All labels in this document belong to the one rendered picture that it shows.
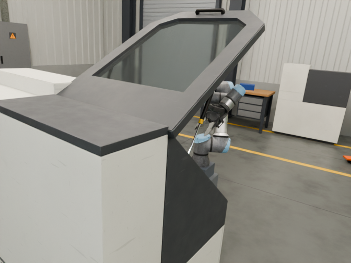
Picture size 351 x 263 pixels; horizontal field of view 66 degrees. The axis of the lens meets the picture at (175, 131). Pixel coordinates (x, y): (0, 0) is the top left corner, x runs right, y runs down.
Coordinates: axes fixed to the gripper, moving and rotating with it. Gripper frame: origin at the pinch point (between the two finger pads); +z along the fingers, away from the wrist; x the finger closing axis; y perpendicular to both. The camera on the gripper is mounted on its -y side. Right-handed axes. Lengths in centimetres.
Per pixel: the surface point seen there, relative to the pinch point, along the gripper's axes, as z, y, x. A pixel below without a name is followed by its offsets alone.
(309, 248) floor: -6, 182, -58
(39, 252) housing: 86, -38, -8
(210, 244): 42, 27, -36
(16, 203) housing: 80, -48, 10
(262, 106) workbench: -208, 385, 189
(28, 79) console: 42, -58, 64
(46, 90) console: 39, -55, 46
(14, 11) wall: -2, 92, 729
